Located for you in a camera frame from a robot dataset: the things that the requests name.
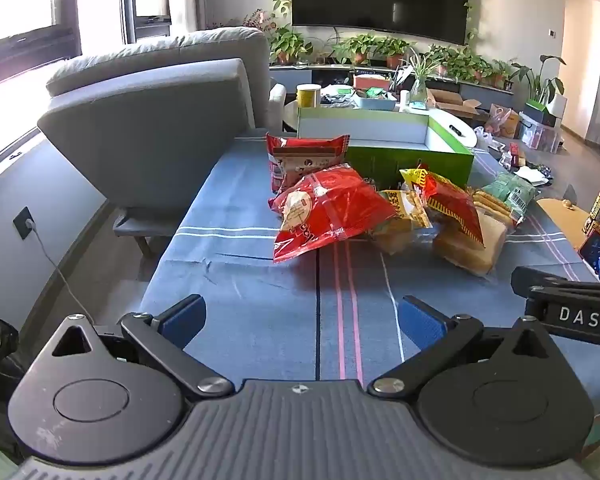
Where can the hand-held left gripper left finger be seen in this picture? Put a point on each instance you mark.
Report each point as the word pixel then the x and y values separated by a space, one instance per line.
pixel 182 321

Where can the green cardboard box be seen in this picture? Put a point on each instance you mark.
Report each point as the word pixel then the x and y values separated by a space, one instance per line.
pixel 405 160

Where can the blue striped tablecloth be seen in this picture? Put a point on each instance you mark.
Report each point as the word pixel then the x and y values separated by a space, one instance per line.
pixel 260 285

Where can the white bottle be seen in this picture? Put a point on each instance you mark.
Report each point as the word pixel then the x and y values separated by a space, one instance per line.
pixel 405 102

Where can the row of potted plants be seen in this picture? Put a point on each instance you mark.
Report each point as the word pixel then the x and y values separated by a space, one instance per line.
pixel 287 45

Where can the clear wrapped sandwich bread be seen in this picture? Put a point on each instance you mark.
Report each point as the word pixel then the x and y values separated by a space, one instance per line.
pixel 470 255

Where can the black wall socket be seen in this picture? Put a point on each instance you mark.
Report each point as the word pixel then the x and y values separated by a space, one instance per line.
pixel 24 222

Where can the large black framed window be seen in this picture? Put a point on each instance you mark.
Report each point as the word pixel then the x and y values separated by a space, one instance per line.
pixel 15 10

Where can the blue basket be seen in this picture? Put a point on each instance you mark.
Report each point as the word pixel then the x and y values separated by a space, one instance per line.
pixel 375 104

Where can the plastic bag with orange contents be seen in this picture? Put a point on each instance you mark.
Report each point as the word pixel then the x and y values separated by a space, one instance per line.
pixel 502 120

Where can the large red snack packet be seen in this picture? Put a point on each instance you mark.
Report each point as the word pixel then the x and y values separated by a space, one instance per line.
pixel 340 205

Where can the pink storage box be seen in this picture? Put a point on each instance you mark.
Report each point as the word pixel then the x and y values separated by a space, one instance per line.
pixel 372 82

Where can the grey television cabinet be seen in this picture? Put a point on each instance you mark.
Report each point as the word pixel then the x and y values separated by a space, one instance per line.
pixel 285 77

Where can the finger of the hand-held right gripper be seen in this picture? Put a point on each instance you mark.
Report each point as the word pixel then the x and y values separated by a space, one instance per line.
pixel 535 280

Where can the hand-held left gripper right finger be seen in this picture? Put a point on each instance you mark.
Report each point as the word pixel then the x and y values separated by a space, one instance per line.
pixel 421 324

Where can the glass vase with plant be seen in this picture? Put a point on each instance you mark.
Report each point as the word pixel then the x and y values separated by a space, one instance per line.
pixel 419 87

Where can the red yellow striped snack packet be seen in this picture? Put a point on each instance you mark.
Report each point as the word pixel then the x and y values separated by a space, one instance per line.
pixel 450 205

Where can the small red box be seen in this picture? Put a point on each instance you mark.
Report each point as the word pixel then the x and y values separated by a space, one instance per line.
pixel 516 154

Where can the yellow canister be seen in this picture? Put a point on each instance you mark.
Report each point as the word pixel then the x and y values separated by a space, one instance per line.
pixel 309 96

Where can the yellow bread packet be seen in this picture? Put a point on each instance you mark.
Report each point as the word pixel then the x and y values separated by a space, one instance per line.
pixel 402 215

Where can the red flower decoration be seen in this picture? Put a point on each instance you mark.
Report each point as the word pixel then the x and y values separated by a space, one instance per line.
pixel 257 20

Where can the open cardboard box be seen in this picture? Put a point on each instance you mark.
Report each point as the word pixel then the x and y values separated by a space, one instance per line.
pixel 455 105

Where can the small teal box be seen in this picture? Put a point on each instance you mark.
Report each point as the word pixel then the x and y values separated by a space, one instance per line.
pixel 418 106

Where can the tall green leaf plant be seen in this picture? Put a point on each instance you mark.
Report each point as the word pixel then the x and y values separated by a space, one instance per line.
pixel 537 80

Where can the white tissue paper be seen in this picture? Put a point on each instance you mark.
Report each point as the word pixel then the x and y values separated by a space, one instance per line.
pixel 530 175

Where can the clear plastic storage bin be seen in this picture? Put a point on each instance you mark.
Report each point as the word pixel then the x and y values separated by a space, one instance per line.
pixel 540 132

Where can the red packet with white label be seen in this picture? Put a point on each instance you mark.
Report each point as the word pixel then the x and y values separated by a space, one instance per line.
pixel 305 160

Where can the green snack packet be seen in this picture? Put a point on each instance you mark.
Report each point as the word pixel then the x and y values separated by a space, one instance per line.
pixel 510 192

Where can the white pillow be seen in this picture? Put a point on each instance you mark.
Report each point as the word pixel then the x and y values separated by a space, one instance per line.
pixel 277 105

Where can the yellow drink can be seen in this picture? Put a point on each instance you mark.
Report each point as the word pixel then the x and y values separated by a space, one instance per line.
pixel 599 210

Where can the white plastic bag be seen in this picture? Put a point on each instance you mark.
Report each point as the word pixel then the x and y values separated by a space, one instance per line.
pixel 484 137

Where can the grey sofa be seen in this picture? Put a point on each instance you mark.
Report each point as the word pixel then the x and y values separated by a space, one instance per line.
pixel 155 50

